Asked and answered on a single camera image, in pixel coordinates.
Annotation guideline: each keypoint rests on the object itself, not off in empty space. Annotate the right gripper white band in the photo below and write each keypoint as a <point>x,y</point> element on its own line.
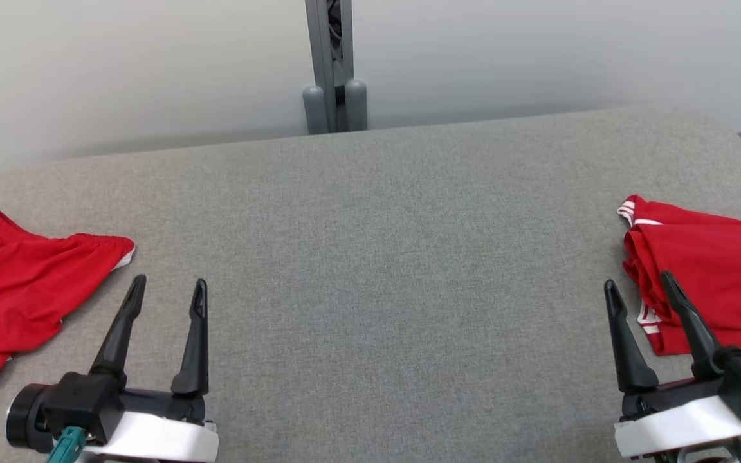
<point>679,424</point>

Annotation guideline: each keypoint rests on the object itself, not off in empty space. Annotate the grey cylinder post foot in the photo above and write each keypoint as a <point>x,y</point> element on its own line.
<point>356,106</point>
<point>314,112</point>

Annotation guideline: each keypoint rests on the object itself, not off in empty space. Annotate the grey metal partition post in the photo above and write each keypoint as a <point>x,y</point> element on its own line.
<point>320,51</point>

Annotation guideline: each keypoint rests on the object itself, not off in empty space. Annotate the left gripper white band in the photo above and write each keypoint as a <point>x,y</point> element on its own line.
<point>164,440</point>

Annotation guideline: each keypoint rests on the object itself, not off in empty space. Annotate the red Bulls jersey shirt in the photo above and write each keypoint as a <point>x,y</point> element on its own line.
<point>17,289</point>

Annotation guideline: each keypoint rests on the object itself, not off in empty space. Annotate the red garment with white stripes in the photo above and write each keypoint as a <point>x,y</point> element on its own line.
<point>724,276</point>

